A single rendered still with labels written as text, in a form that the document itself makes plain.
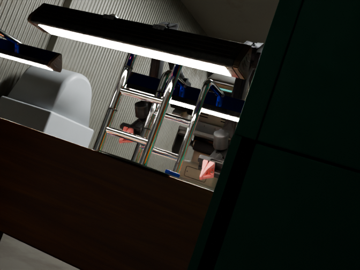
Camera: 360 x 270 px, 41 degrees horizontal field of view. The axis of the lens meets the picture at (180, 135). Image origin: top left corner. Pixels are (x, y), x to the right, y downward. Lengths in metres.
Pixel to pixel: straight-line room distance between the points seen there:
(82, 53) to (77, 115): 1.19
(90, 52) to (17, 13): 1.20
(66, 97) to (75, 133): 0.38
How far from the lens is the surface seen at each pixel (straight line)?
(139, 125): 2.10
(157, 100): 1.32
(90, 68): 5.79
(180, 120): 1.54
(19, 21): 4.90
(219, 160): 1.80
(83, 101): 4.66
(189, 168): 2.42
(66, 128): 4.50
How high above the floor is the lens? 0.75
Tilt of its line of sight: 6 degrees up
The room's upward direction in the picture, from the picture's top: 19 degrees clockwise
